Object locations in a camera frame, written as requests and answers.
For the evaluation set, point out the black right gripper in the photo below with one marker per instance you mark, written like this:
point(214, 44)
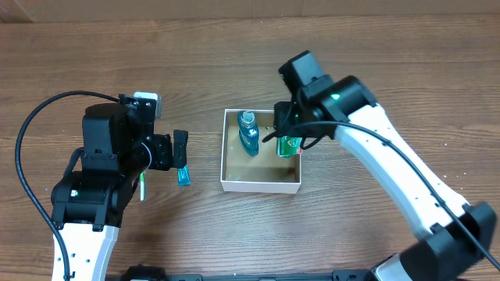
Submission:
point(282, 118)

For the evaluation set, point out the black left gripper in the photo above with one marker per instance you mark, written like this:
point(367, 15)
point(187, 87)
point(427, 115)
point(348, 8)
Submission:
point(180, 148)

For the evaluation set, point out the green white packet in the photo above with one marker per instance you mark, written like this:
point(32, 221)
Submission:
point(288, 146)

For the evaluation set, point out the small teal tube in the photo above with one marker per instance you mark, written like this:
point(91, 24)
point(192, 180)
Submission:
point(183, 176)

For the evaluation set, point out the blue mouthwash bottle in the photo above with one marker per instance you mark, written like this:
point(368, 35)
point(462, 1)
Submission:
point(248, 132)

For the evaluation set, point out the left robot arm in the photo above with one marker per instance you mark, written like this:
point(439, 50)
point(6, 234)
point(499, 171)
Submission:
point(88, 205)

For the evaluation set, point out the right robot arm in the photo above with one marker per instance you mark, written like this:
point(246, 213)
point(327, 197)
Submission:
point(452, 235)

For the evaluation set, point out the green white toothbrush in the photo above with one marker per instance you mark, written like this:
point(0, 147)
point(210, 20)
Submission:
point(142, 186)

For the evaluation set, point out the white cardboard box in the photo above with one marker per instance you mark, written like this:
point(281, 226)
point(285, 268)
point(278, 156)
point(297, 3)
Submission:
point(265, 172)

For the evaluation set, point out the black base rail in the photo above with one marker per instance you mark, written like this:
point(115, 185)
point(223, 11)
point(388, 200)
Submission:
point(149, 273)

